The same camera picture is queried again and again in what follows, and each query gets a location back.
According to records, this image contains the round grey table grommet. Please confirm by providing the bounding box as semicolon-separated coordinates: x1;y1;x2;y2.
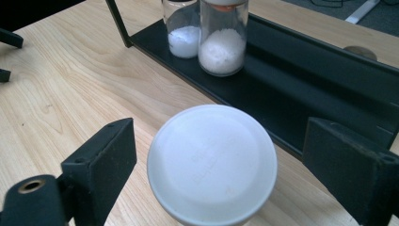
343;45;378;62

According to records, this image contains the bundle of floor cables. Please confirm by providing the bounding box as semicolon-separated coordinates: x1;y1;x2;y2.
310;0;346;8

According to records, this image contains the black metal two-tier rack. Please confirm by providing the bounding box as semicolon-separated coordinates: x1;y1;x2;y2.
104;0;399;162

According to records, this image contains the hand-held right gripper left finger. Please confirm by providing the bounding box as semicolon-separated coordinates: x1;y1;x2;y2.
60;117;138;226

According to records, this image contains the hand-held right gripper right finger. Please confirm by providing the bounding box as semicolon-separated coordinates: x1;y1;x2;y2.
301;116;399;226

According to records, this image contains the white metal stand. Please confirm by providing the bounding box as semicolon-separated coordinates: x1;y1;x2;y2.
343;0;382;25

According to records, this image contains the white-lidded glass jar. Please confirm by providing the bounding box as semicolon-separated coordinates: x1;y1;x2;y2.
197;0;250;78
146;104;279;226

